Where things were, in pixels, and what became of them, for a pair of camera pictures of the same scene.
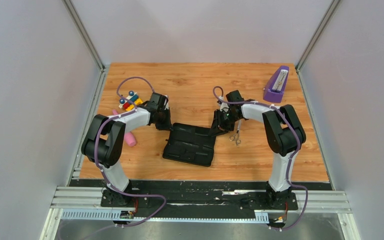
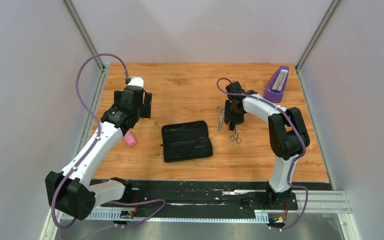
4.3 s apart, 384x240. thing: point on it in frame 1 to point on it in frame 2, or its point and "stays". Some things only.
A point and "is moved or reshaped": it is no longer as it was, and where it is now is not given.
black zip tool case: [191, 144] is moved or reshaped
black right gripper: [218, 127] to [238, 120]
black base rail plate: [247, 196] stays
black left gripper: [167, 126] to [145, 109]
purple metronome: [274, 90] stays
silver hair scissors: [236, 137] stays
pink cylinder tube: [129, 137] stays
